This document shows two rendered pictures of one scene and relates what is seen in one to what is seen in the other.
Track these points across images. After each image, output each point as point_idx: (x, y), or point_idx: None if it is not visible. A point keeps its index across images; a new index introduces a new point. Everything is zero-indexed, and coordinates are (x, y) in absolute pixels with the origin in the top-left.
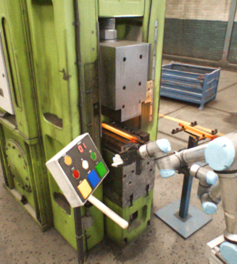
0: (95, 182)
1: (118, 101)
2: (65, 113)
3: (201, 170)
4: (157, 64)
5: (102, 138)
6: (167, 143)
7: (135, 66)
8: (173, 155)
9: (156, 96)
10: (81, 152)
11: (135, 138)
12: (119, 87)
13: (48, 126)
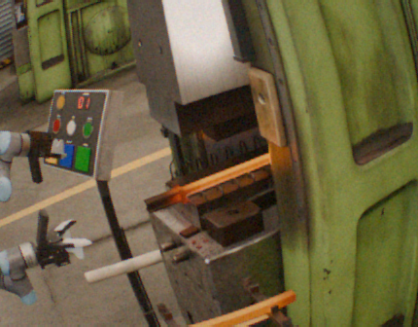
0: (64, 162)
1: (138, 65)
2: None
3: (14, 246)
4: (282, 35)
5: (226, 159)
6: None
7: (147, 10)
8: None
9: (311, 152)
10: (77, 108)
11: (171, 191)
12: (135, 38)
13: None
